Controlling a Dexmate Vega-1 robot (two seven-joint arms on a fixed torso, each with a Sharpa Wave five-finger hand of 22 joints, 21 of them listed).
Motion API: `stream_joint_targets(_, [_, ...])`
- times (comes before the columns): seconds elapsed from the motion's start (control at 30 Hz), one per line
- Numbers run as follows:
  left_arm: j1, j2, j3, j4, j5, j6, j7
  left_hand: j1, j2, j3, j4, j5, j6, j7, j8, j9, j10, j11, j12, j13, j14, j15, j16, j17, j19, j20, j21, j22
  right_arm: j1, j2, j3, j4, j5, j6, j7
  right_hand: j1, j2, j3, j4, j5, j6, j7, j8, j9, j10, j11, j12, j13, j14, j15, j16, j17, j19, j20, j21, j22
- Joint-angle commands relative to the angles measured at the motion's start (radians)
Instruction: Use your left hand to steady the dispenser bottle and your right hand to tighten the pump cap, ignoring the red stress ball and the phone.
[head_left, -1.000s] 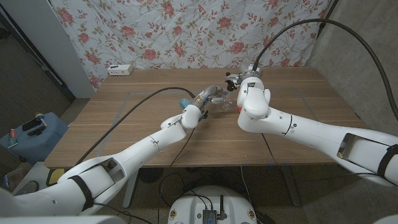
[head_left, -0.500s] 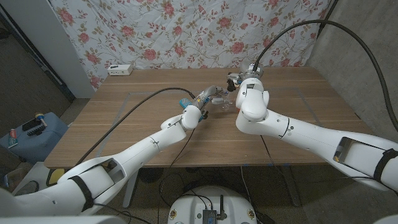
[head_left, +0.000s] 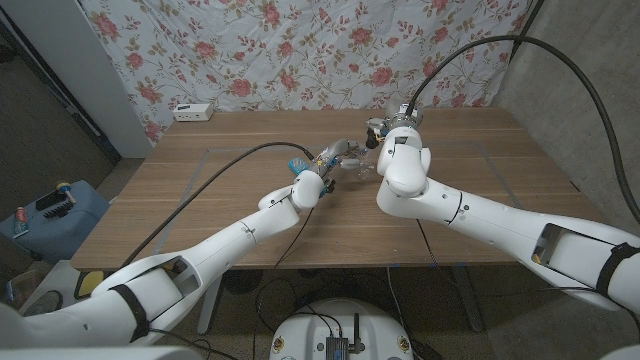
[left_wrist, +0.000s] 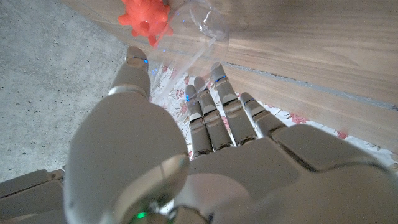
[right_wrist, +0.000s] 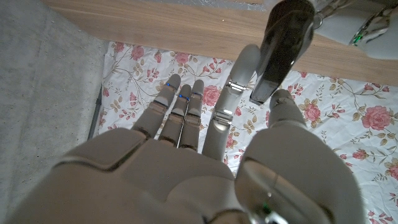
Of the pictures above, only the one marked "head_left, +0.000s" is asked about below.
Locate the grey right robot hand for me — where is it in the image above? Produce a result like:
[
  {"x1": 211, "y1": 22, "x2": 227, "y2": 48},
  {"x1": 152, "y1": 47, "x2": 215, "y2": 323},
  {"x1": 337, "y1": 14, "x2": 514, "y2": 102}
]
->
[{"x1": 365, "y1": 97, "x2": 424, "y2": 150}]

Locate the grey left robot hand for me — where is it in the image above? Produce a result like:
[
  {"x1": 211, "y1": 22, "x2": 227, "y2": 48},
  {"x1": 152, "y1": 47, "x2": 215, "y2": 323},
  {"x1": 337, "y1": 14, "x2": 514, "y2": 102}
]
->
[{"x1": 313, "y1": 138, "x2": 374, "y2": 179}]

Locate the clear plastic spray bottle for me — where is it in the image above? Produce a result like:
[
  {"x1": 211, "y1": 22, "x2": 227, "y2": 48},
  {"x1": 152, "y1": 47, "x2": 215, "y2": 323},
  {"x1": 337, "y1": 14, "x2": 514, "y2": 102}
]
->
[{"x1": 352, "y1": 144, "x2": 376, "y2": 177}]

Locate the floral backdrop cloth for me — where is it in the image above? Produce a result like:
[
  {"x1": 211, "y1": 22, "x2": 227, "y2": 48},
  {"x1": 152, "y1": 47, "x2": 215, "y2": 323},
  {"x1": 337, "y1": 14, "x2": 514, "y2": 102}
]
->
[{"x1": 79, "y1": 0, "x2": 534, "y2": 144}]

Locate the white power strip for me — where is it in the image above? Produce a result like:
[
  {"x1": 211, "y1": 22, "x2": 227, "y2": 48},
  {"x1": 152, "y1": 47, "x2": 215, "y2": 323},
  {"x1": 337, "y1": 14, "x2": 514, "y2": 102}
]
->
[{"x1": 172, "y1": 102, "x2": 215, "y2": 123}]

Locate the black backdrop stand pole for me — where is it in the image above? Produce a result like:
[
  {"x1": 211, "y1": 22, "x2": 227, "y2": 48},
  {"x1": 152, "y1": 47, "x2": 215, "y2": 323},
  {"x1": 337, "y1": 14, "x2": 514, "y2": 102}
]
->
[{"x1": 508, "y1": 0, "x2": 546, "y2": 62}]

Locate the white robot torso base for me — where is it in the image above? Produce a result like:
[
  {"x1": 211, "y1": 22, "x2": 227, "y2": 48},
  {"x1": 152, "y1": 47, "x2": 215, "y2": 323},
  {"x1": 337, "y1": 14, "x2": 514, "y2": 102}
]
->
[{"x1": 269, "y1": 298, "x2": 415, "y2": 360}]

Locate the black antenna module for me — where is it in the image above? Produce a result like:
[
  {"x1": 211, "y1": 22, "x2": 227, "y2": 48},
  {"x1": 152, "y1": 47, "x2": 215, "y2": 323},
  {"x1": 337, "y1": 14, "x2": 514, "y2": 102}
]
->
[{"x1": 325, "y1": 313, "x2": 366, "y2": 360}]

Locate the grey table leg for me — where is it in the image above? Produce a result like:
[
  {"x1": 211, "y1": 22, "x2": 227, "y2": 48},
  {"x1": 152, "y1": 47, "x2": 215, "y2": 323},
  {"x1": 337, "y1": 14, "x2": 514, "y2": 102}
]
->
[{"x1": 452, "y1": 264, "x2": 485, "y2": 334}]

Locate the yellow blue small tool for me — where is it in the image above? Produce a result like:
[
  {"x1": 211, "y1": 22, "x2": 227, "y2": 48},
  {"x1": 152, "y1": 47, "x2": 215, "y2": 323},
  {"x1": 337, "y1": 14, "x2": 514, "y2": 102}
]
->
[{"x1": 55, "y1": 181, "x2": 79, "y2": 205}]

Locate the yellow disc with black rim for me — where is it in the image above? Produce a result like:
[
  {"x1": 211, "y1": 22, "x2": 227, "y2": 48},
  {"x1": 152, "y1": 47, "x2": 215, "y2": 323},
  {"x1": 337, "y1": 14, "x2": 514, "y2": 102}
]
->
[{"x1": 74, "y1": 269, "x2": 109, "y2": 300}]

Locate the blue storage box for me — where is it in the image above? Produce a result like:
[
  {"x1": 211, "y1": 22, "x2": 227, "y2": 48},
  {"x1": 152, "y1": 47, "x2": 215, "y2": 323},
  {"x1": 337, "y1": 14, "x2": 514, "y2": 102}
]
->
[{"x1": 0, "y1": 179, "x2": 111, "y2": 265}]

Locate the black brush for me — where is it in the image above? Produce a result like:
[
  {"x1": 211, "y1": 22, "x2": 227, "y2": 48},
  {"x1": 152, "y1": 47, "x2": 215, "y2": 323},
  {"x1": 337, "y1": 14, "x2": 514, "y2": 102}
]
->
[{"x1": 35, "y1": 189, "x2": 71, "y2": 220}]

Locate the red green toothpaste tube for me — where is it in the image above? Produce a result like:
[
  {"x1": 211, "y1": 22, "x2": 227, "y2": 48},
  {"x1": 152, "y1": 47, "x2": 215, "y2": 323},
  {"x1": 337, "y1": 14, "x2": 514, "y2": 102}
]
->
[{"x1": 13, "y1": 206, "x2": 30, "y2": 239}]

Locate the grey round item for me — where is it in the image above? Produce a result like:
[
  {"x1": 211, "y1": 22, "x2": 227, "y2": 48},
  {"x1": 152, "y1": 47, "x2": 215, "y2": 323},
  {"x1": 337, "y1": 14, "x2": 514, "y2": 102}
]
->
[{"x1": 22, "y1": 289, "x2": 65, "y2": 324}]

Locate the clear plastic container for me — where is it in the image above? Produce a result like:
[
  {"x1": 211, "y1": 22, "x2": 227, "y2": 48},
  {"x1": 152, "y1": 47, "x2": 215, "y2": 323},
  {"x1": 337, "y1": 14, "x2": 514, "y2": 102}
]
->
[{"x1": 4, "y1": 269, "x2": 44, "y2": 311}]

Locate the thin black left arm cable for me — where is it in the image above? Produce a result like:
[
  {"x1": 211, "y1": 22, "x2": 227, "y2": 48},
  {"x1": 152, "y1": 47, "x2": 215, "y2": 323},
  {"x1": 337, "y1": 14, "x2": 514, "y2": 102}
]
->
[{"x1": 252, "y1": 192, "x2": 334, "y2": 360}]

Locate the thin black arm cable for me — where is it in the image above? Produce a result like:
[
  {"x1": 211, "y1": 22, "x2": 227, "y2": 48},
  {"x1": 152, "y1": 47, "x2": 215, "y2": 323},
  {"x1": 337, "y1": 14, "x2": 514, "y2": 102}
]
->
[
  {"x1": 417, "y1": 219, "x2": 601, "y2": 296},
  {"x1": 252, "y1": 192, "x2": 334, "y2": 360}
]

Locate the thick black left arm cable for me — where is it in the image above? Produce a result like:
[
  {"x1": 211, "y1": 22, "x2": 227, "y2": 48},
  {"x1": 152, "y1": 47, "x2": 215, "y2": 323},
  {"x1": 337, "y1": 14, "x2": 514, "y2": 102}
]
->
[{"x1": 119, "y1": 141, "x2": 316, "y2": 269}]

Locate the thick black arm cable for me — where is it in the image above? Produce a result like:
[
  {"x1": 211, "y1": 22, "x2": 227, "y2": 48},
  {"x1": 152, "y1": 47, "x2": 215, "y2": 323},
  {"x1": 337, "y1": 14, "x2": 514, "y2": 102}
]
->
[
  {"x1": 119, "y1": 141, "x2": 316, "y2": 269},
  {"x1": 407, "y1": 34, "x2": 640, "y2": 226}
]

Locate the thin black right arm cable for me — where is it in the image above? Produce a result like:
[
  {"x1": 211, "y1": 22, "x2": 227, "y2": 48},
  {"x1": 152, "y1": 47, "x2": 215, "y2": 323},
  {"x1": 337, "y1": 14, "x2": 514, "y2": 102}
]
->
[{"x1": 417, "y1": 219, "x2": 601, "y2": 296}]

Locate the white floor cable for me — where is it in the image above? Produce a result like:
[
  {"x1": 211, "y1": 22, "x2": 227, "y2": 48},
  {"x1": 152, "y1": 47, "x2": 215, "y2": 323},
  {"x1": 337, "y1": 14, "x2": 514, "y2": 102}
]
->
[{"x1": 386, "y1": 266, "x2": 416, "y2": 351}]

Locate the black floor cable loop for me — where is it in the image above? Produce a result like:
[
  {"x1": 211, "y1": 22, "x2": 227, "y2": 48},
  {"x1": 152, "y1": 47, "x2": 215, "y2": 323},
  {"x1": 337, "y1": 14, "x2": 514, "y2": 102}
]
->
[{"x1": 254, "y1": 277, "x2": 351, "y2": 335}]

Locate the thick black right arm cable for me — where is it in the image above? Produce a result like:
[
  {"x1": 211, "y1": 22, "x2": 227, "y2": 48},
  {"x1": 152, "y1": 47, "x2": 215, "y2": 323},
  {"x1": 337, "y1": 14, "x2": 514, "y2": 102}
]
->
[{"x1": 407, "y1": 34, "x2": 640, "y2": 226}]

